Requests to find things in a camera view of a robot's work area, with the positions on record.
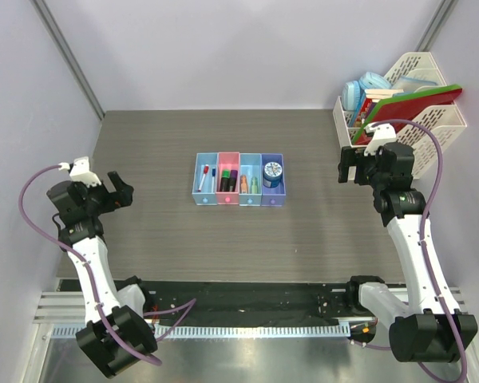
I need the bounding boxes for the blue round tape dispenser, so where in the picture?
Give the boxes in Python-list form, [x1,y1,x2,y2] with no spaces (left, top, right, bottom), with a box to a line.
[263,161,283,188]

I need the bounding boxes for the light blue drawer box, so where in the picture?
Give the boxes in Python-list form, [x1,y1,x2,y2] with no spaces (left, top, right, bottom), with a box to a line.
[192,152,218,206]
[239,153,262,207]

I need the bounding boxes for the red whiteboard marker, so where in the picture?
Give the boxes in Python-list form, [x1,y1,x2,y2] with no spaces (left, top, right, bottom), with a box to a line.
[196,164,209,192]

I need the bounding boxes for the blue whiteboard marker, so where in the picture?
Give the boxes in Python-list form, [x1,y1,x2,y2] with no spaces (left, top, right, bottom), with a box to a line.
[211,168,216,193]

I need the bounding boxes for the pink plastic drawer box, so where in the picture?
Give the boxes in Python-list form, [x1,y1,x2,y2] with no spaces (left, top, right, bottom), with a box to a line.
[216,152,240,205]

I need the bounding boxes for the green capped black highlighter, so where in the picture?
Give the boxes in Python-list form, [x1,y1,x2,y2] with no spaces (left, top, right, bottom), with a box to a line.
[219,169,230,192]

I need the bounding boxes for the purple capped black highlighter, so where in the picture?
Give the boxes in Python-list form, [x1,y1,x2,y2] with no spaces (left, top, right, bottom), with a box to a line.
[228,169,238,192]

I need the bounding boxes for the purple plastic drawer box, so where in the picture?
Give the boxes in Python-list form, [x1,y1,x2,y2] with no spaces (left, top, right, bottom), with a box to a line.
[261,153,286,207]

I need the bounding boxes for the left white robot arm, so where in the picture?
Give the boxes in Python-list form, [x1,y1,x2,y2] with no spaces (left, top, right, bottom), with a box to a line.
[46,172,157,378]

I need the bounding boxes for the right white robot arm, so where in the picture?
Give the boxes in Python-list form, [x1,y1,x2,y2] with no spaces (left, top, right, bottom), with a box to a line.
[338,142,478,364]

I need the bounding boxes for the white mesh file organizer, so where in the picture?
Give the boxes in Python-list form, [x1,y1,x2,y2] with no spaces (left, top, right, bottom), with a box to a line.
[332,51,468,181]

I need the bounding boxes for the green plastic folder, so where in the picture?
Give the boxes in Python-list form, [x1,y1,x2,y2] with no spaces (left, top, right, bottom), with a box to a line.
[350,83,462,144]

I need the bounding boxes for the stack of books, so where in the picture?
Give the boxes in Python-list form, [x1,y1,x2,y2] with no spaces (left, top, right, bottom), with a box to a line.
[348,89,404,128]

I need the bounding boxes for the blue headphones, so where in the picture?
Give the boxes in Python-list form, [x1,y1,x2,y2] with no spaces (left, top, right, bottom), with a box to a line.
[341,72,391,112]

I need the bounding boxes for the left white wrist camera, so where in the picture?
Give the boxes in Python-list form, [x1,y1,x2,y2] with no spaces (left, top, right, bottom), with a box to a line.
[58,156,102,188]

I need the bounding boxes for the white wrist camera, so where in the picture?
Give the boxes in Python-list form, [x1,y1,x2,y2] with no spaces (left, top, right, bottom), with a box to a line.
[363,123,397,156]
[58,156,102,188]

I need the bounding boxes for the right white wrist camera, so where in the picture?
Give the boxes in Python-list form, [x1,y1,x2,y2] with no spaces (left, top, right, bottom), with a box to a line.
[363,123,397,156]

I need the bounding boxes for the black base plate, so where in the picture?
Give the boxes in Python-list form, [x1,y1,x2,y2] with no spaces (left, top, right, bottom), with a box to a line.
[59,278,408,320]

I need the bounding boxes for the white slotted cable duct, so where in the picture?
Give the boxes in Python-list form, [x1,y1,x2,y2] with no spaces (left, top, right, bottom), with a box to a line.
[50,323,350,340]

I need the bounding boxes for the aluminium rail frame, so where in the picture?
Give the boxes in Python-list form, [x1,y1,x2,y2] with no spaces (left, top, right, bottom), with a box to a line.
[34,278,476,383]

